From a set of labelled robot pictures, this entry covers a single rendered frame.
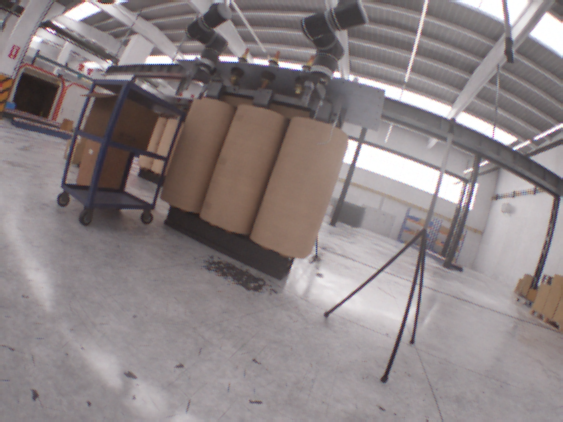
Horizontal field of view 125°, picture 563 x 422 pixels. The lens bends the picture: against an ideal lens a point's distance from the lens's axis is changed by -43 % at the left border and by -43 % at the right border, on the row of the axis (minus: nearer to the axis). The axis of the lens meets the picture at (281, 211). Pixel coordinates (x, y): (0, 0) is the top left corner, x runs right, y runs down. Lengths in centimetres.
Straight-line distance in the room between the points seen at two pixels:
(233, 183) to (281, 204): 37
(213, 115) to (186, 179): 52
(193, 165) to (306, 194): 88
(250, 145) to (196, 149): 45
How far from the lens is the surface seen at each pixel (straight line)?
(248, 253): 186
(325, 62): 118
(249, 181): 173
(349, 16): 110
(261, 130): 177
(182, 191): 199
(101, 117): 178
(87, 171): 252
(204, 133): 198
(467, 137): 1090
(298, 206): 159
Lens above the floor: 57
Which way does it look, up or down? 4 degrees down
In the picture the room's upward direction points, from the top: 19 degrees clockwise
